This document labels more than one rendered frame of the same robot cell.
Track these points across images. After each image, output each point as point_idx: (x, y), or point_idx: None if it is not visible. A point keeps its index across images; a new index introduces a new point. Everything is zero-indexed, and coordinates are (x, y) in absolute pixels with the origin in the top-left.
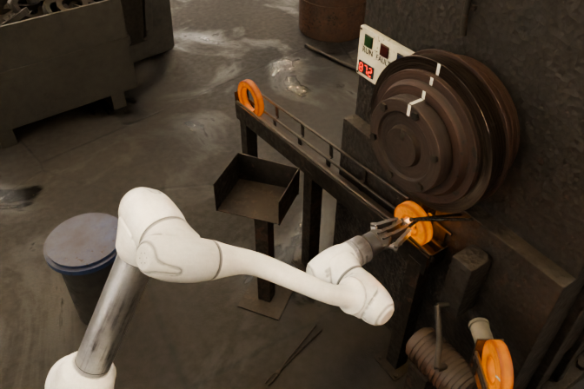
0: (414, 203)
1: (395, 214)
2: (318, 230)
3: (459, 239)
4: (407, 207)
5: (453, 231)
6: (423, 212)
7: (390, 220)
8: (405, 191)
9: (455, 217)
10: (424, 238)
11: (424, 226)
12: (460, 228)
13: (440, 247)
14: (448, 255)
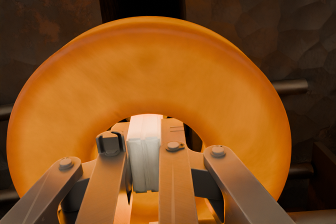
0: (106, 23)
1: (30, 187)
2: None
3: (331, 83)
4: (90, 55)
5: (295, 73)
6: (192, 23)
7: (39, 210)
8: (2, 92)
9: None
10: (283, 157)
11: (264, 75)
12: (327, 30)
13: (298, 172)
14: (297, 190)
